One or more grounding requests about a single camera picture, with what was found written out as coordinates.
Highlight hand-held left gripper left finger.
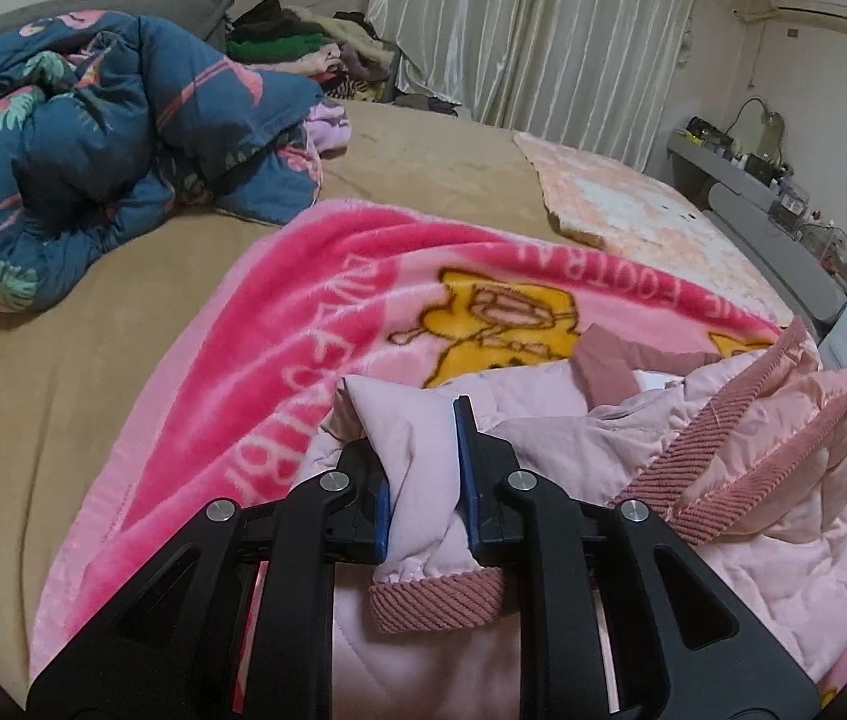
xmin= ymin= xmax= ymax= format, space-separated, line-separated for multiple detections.
xmin=26 ymin=439 xmax=395 ymax=720

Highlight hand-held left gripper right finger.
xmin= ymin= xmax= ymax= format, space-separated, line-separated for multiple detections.
xmin=453 ymin=395 xmax=822 ymax=720

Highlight pink quilted jacket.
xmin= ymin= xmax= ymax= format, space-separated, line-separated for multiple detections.
xmin=239 ymin=319 xmax=847 ymax=720

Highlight pile of clothes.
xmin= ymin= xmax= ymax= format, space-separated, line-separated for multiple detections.
xmin=227 ymin=0 xmax=404 ymax=102

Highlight pink printed blanket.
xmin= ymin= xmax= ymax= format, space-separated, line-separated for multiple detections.
xmin=28 ymin=199 xmax=847 ymax=720

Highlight peach fluffy blanket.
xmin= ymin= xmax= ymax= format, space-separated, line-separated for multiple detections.
xmin=513 ymin=131 xmax=795 ymax=329

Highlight bed with tan sheet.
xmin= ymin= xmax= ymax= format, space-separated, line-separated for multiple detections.
xmin=0 ymin=97 xmax=845 ymax=700

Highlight lilac cloth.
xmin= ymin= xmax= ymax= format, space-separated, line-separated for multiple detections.
xmin=307 ymin=100 xmax=353 ymax=160

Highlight grey headboard shelf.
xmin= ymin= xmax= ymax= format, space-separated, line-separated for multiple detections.
xmin=667 ymin=127 xmax=847 ymax=327

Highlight small bottles on shelf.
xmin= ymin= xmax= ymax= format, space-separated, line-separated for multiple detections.
xmin=682 ymin=116 xmax=845 ymax=263

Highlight pale striped curtain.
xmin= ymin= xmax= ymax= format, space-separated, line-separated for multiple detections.
xmin=367 ymin=0 xmax=719 ymax=175

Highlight bent-neck desk lamp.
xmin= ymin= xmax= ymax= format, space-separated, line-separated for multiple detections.
xmin=734 ymin=96 xmax=789 ymax=166

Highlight blue floral duvet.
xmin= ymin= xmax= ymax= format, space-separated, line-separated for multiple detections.
xmin=0 ymin=9 xmax=329 ymax=338

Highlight grey pillow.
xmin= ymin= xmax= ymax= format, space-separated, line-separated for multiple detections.
xmin=0 ymin=0 xmax=236 ymax=61

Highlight white air conditioner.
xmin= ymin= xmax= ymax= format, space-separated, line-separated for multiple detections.
xmin=767 ymin=0 xmax=847 ymax=35

